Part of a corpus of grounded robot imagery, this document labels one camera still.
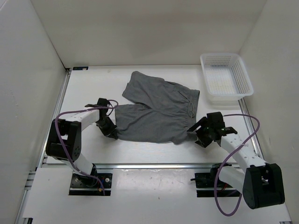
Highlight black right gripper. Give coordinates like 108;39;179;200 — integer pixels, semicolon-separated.
187;116;214;148

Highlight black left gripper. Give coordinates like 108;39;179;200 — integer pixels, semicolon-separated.
95;116;117;139

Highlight grey drawstring shorts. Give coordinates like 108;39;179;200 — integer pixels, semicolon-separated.
115;71;200;145

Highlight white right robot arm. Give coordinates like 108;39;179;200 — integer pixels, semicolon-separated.
188;112;285;209

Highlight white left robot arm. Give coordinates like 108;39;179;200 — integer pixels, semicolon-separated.
45;98;119;187

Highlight white perforated plastic basket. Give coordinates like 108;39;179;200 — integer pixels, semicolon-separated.
200;53;254;106

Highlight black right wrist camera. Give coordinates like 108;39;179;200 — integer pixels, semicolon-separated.
206;112;225;129

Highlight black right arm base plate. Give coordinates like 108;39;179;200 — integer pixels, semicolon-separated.
190;173;240;198

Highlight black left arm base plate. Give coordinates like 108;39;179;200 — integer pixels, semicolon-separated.
69;173;113;196

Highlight front aluminium frame rail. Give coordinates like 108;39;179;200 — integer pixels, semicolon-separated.
42;162;241;171

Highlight aluminium frame rail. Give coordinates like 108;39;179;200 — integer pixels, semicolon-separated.
238;98;292;224
42;162;241;171
14;68;72;224

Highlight left aluminium frame rail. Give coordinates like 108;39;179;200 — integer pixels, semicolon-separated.
14;68;72;224

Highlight right aluminium frame rail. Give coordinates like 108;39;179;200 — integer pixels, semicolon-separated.
238;98;292;224

